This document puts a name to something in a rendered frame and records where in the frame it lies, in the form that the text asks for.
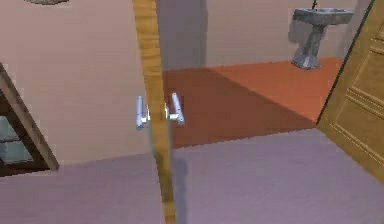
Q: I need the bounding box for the panelled wooden room door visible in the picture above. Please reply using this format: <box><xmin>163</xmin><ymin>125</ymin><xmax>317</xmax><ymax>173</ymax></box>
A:
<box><xmin>315</xmin><ymin>0</ymin><xmax>384</xmax><ymax>185</ymax></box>

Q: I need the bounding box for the grey stone object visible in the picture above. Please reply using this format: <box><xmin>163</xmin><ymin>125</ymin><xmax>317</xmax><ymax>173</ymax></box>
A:
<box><xmin>23</xmin><ymin>0</ymin><xmax>70</xmax><ymax>6</ymax></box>

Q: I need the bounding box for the silver door handle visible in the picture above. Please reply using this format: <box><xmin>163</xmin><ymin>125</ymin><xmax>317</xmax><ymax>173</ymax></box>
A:
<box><xmin>164</xmin><ymin>92</ymin><xmax>186</xmax><ymax>127</ymax></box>
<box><xmin>135</xmin><ymin>95</ymin><xmax>151</xmax><ymax>131</ymax></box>

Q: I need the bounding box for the grey pedestal sink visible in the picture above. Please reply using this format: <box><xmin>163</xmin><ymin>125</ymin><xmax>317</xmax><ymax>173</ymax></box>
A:
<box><xmin>290</xmin><ymin>7</ymin><xmax>355</xmax><ymax>70</ymax></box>

